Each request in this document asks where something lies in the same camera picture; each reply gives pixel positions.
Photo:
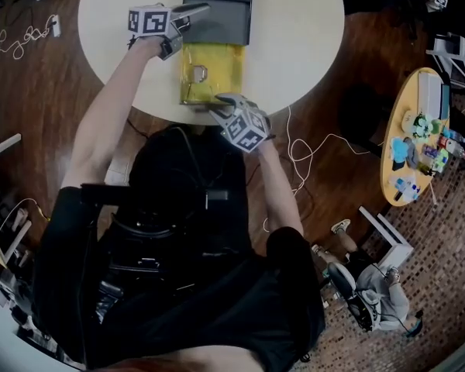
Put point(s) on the dark grey drawer box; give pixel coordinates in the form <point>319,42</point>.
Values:
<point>221,25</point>

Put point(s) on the white box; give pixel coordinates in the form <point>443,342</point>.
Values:
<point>430,95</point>

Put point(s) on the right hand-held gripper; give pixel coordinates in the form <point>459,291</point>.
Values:
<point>244,130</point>

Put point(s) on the green white potted plant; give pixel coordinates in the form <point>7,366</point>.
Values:
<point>422,124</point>

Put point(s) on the white power strip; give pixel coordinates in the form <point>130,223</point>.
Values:
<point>56,26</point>

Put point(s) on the purple packet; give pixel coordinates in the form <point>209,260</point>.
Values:
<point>429,150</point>

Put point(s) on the small black box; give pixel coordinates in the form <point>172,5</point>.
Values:
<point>398,166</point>

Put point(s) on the green packet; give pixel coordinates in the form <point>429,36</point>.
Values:
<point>439,159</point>

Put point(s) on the person's black clothed body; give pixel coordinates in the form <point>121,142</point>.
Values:
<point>255,304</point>

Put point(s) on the white chair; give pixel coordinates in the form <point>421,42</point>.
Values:
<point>4,145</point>

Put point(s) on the person's left forearm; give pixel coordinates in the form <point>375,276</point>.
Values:
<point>104,111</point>

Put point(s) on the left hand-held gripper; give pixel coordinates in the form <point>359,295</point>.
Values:
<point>151,21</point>

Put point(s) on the person's right forearm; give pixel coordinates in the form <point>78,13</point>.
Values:
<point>279,184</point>

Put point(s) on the clear bottle with blue label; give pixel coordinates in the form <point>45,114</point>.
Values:
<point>405,184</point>

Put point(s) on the white rack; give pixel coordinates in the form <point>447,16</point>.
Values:
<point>453,52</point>

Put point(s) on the white stool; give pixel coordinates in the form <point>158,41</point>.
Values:
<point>395,246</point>

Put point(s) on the yellow oval side table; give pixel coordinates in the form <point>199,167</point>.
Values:
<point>387,184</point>

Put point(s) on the black chest-mounted rig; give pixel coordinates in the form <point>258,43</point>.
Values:
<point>147,196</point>

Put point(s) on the black phone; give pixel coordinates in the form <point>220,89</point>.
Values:
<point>398,197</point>

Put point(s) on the light wooden stool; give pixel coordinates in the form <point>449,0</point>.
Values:
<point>17,238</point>

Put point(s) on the black office chair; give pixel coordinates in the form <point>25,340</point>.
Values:
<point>341,279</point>

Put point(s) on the black stool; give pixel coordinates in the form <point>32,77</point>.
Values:
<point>364,118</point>

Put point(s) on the blue cloth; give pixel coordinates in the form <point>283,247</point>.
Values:
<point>399,149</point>

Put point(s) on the teal book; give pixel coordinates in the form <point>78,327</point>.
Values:
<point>445,103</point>

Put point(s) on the silver metal clip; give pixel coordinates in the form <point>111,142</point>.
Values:
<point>195,73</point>

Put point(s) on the grey cloth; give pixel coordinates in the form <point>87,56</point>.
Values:
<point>412,154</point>

